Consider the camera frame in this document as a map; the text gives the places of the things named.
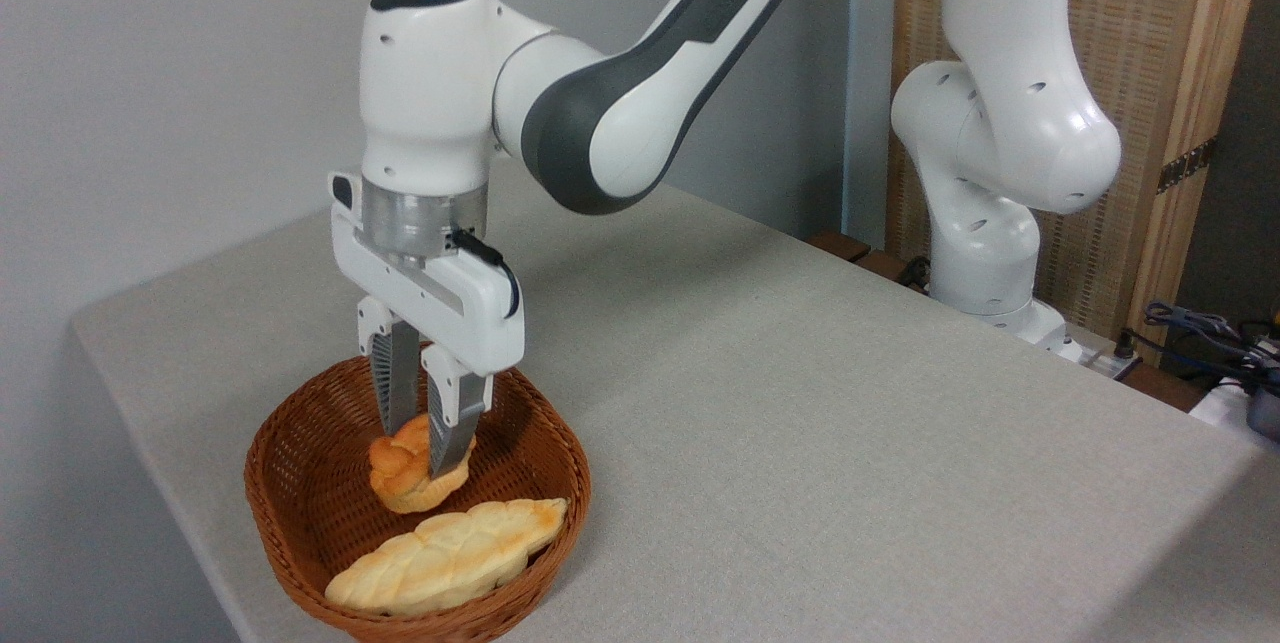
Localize long braided pale bread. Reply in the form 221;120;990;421
324;497;568;618

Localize brown wicker basket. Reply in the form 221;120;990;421
244;353;592;643

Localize round orange bread roll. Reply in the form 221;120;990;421
368;413;478;514

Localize bundle of dark cables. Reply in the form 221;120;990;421
1143;301;1280;386

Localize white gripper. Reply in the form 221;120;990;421
328;171;526;479

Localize metal screen hinge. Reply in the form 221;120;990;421
1157;136;1218;194

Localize blue-grey plastic object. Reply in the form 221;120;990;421
1245;373;1280;442

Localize white vertical pipe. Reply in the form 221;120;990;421
843;0;898;249

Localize wooden rattan screen panel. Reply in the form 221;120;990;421
890;0;1271;364

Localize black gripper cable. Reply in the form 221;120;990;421
450;228;521;319

